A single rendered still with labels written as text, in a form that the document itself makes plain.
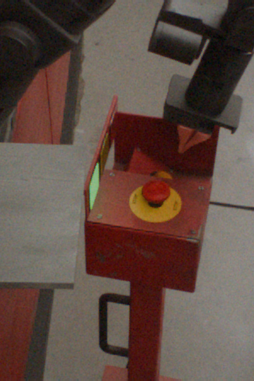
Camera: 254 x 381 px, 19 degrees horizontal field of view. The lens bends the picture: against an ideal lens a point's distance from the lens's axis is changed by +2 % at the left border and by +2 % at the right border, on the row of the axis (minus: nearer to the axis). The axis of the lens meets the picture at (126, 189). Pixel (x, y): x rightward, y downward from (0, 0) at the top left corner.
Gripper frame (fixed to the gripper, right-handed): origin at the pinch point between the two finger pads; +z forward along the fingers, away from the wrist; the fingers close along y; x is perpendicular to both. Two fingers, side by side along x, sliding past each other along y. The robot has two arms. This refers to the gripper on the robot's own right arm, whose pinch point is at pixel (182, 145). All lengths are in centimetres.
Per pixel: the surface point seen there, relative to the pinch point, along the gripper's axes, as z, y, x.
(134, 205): 3.2, 4.2, 11.0
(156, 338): 36.7, -9.1, 8.0
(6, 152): -15.0, 20.6, 26.3
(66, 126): 84, 20, -83
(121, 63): 87, 11, -122
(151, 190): -0.1, 2.8, 10.5
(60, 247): -17.4, 12.3, 37.6
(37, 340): 81, 9, -10
